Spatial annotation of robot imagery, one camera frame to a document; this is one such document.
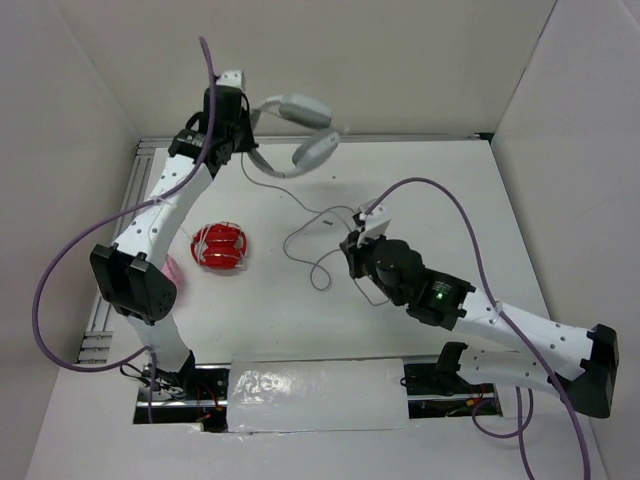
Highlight grey headphone usb cable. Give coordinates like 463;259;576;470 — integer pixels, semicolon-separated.
238;149;391;307

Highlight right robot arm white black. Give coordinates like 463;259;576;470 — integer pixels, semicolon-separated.
340;231;619;419

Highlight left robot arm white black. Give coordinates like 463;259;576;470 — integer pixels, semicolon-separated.
90;81;254;392

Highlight red wrapped headphones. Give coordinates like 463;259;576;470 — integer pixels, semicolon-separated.
190;222;248;271

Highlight white taped cover sheet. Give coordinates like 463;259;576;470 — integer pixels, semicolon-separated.
226;359;410;433

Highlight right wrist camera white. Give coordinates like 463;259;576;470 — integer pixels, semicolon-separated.
353;199;391;248

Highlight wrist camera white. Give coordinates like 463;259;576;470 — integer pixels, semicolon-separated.
353;199;391;248
216;69;246;92

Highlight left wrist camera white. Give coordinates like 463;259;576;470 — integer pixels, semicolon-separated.
216;69;246;92

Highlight aluminium frame rail back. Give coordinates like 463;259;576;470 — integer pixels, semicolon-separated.
138;132;495;150

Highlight aluminium frame rail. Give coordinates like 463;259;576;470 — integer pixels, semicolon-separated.
79;144;171;357
138;132;495;150

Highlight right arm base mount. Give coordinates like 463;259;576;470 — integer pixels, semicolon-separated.
400;342;501;420

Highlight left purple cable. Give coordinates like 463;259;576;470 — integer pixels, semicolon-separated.
32;35;221;374

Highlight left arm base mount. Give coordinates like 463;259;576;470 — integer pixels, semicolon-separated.
119;363;230;433

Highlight aluminium frame rail left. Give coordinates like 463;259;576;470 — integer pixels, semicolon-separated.
79;144;171;357

